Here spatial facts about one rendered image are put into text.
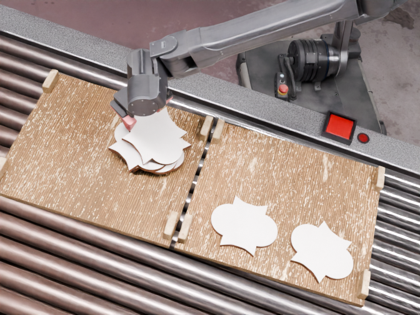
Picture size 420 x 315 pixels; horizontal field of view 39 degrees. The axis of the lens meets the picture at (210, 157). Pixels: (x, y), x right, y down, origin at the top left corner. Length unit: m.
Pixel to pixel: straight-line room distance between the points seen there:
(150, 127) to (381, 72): 1.86
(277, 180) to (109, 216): 0.39
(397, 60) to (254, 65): 0.86
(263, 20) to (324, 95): 1.38
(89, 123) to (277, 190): 0.46
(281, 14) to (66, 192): 0.59
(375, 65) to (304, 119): 1.55
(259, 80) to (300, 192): 1.15
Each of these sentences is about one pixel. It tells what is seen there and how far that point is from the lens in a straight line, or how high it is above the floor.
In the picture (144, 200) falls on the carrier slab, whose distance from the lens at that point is 1.32.
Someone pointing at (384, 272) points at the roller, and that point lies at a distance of 1.37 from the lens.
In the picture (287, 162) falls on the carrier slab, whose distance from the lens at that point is 1.41.
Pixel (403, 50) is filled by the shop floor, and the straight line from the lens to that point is 3.17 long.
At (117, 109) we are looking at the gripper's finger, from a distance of 1.25.
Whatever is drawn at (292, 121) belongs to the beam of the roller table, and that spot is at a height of 0.91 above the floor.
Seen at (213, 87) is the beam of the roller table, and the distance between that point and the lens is 1.54.
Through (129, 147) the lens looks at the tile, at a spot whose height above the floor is 0.98.
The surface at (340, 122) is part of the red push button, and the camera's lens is 1.53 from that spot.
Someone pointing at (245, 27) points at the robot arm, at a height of 1.32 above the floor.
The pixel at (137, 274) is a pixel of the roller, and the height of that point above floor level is 0.92.
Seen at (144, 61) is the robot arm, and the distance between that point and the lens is 1.16.
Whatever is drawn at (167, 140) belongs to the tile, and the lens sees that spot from 1.32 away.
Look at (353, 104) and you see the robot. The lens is 2.51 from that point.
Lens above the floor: 2.09
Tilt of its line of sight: 57 degrees down
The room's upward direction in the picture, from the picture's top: 12 degrees clockwise
